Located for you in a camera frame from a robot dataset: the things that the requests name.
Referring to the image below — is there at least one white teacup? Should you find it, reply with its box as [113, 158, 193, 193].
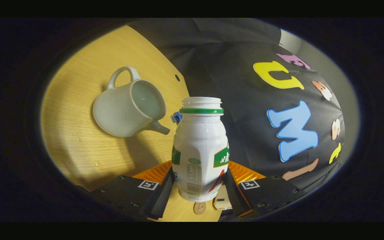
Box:
[93, 66, 171, 138]

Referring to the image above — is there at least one white water bottle green label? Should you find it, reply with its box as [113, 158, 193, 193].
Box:
[172, 97, 230, 203]

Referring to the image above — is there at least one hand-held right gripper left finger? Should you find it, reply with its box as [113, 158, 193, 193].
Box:
[90, 160, 177, 220]

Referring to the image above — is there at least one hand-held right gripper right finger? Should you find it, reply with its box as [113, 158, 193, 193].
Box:
[223, 161, 308, 219]

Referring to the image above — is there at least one black backdrop cloth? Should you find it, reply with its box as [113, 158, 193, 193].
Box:
[128, 18, 346, 222]

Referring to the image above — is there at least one cream toaster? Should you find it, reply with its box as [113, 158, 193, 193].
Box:
[213, 184, 232, 211]

